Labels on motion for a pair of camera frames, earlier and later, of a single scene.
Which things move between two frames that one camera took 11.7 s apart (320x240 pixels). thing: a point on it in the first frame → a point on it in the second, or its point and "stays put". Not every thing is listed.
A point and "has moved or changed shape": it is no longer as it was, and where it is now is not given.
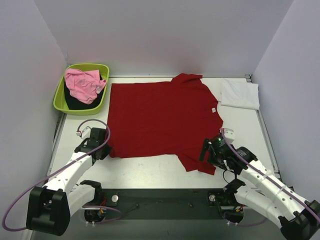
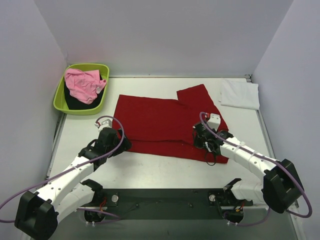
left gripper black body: [103, 152] → [122, 144]
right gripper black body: [208, 153] → [200, 139]
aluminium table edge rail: [248, 77] stays put
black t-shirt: [73, 103] stays put
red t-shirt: [167, 119] has moved or changed shape
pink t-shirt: [85, 86] stays put
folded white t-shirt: [238, 92] stays put
